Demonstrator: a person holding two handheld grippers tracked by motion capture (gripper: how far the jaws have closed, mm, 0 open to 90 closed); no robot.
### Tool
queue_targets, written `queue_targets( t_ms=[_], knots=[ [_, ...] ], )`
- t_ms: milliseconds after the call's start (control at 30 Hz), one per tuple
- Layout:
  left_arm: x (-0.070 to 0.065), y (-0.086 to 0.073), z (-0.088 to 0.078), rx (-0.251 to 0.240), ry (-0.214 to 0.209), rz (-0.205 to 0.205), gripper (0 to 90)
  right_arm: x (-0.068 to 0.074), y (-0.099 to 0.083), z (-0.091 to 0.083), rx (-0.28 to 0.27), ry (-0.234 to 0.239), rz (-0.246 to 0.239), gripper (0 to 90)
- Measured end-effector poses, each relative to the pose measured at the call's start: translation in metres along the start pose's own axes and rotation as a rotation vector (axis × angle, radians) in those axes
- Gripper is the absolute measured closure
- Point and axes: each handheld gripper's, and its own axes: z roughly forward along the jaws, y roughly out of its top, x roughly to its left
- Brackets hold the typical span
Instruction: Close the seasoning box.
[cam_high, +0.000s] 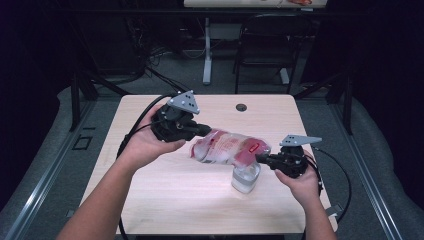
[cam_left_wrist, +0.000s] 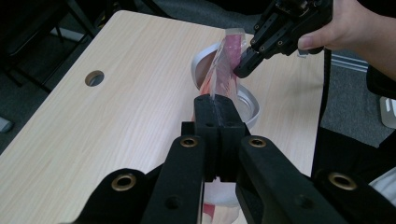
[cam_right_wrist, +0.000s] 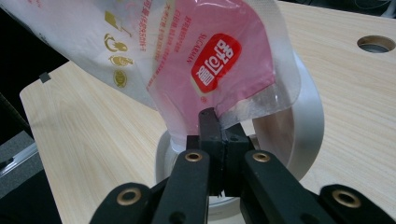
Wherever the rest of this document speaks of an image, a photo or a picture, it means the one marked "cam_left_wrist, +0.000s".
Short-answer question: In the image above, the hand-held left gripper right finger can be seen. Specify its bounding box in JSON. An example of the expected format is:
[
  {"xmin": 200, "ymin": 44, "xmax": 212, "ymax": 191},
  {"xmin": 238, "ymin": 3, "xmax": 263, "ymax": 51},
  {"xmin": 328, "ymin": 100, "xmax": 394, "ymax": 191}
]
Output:
[{"xmin": 218, "ymin": 95, "xmax": 347, "ymax": 224}]

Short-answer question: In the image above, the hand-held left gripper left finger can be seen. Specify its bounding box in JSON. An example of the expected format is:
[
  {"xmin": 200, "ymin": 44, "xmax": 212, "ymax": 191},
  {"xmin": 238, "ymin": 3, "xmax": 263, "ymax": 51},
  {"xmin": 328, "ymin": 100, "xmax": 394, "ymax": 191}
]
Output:
[{"xmin": 141, "ymin": 93, "xmax": 222, "ymax": 224}]

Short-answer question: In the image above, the red and white spout pouch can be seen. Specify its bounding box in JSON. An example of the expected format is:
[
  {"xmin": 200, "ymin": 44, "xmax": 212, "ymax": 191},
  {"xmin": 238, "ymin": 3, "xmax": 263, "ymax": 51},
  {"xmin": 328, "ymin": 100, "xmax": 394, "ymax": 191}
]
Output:
[{"xmin": 192, "ymin": 27, "xmax": 247, "ymax": 224}]

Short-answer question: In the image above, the white flip-lid container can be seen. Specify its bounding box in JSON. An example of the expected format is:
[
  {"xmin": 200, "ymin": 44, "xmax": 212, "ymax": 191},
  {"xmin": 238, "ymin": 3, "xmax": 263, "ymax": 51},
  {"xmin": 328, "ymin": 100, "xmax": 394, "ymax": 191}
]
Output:
[{"xmin": 191, "ymin": 41, "xmax": 261, "ymax": 130}]

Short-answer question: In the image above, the black folding chair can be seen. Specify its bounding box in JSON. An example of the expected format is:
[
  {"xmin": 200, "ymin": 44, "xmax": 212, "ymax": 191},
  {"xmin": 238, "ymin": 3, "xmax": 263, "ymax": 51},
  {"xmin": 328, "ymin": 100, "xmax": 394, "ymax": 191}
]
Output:
[{"xmin": 0, "ymin": 0, "xmax": 98, "ymax": 94}]

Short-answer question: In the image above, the aluminium floor rail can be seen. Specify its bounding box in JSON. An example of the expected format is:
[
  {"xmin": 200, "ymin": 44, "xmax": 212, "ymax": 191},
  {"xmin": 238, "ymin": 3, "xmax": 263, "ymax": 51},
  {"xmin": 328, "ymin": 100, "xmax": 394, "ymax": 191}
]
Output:
[{"xmin": 331, "ymin": 53, "xmax": 371, "ymax": 72}]

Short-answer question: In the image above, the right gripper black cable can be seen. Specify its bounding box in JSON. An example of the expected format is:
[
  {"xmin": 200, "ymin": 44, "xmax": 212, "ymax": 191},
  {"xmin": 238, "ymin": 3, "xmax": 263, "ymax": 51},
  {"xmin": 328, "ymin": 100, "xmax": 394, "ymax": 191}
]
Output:
[{"xmin": 317, "ymin": 48, "xmax": 332, "ymax": 125}]

